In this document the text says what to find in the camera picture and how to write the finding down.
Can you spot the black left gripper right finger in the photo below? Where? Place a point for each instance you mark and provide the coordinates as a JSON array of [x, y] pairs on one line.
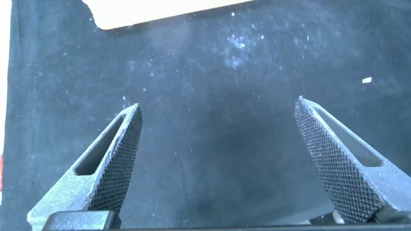
[[346, 179]]

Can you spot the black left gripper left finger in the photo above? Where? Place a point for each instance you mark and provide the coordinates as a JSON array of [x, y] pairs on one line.
[[80, 192]]

